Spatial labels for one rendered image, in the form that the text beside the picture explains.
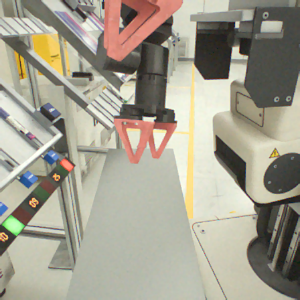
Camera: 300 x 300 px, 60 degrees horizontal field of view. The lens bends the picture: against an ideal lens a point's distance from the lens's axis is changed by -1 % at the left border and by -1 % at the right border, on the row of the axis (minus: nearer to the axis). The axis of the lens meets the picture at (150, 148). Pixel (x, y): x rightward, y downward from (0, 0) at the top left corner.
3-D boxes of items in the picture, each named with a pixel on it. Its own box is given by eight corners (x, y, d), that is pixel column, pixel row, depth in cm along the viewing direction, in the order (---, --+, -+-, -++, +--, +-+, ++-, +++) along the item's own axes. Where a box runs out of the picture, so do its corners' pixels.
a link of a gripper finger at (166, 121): (129, 159, 51) (132, 109, 50) (145, 155, 57) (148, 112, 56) (163, 163, 48) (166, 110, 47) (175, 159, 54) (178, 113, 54)
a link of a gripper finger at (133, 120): (110, 162, 44) (113, 106, 43) (130, 158, 51) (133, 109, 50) (146, 167, 41) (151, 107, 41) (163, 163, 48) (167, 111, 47)
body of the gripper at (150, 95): (119, 114, 45) (122, 70, 45) (144, 117, 54) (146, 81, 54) (154, 116, 43) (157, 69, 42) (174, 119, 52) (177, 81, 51)
